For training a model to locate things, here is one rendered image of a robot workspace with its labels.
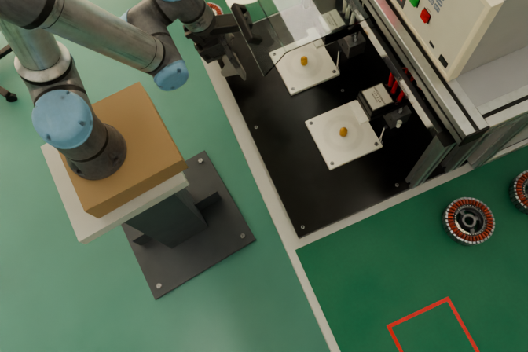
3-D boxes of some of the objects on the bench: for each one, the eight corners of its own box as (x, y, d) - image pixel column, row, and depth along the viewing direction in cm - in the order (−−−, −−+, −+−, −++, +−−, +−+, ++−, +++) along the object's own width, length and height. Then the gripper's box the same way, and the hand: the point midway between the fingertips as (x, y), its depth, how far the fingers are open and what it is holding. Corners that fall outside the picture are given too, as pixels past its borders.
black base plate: (298, 239, 108) (298, 237, 106) (210, 45, 132) (209, 42, 130) (465, 164, 111) (468, 161, 109) (350, -11, 135) (350, -17, 133)
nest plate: (291, 96, 121) (291, 93, 119) (269, 55, 126) (269, 52, 125) (339, 75, 122) (339, 72, 120) (316, 35, 127) (317, 32, 126)
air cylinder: (347, 59, 123) (350, 47, 118) (335, 39, 126) (337, 27, 121) (364, 52, 124) (366, 40, 118) (351, 32, 126) (353, 20, 121)
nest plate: (329, 170, 112) (330, 169, 111) (305, 122, 117) (305, 121, 116) (382, 148, 113) (383, 145, 111) (355, 101, 118) (355, 99, 117)
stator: (462, 191, 109) (467, 187, 105) (499, 224, 105) (506, 221, 101) (431, 221, 107) (435, 218, 103) (468, 255, 103) (474, 253, 100)
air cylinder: (390, 129, 114) (394, 120, 109) (376, 106, 117) (379, 96, 112) (407, 122, 115) (412, 112, 110) (393, 99, 117) (397, 89, 112)
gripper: (175, 1, 112) (210, 42, 129) (191, 60, 103) (227, 97, 121) (204, -15, 110) (236, 30, 127) (222, 45, 101) (254, 83, 119)
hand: (240, 58), depth 123 cm, fingers open, 14 cm apart
